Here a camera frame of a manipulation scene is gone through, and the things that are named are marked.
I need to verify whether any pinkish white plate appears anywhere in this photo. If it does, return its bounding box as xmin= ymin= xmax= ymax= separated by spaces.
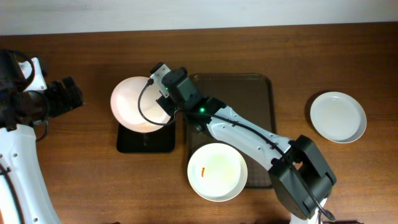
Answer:
xmin=110 ymin=77 xmax=170 ymax=133

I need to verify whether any cream white plate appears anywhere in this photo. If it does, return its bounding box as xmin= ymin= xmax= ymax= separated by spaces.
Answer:
xmin=187 ymin=143 xmax=248 ymax=202

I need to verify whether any grey-white plate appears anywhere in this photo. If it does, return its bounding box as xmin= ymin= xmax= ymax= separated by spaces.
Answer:
xmin=310 ymin=91 xmax=367 ymax=144

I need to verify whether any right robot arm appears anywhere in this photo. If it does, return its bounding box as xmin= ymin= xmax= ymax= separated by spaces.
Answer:
xmin=150 ymin=64 xmax=336 ymax=223

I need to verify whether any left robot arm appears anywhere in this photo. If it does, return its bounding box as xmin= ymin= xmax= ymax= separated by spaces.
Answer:
xmin=1 ymin=49 xmax=83 ymax=223

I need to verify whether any black small tray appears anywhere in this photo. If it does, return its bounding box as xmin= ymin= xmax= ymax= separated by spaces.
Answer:
xmin=116 ymin=124 xmax=175 ymax=154

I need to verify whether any brown large tray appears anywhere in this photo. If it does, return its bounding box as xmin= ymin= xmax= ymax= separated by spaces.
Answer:
xmin=185 ymin=73 xmax=277 ymax=190

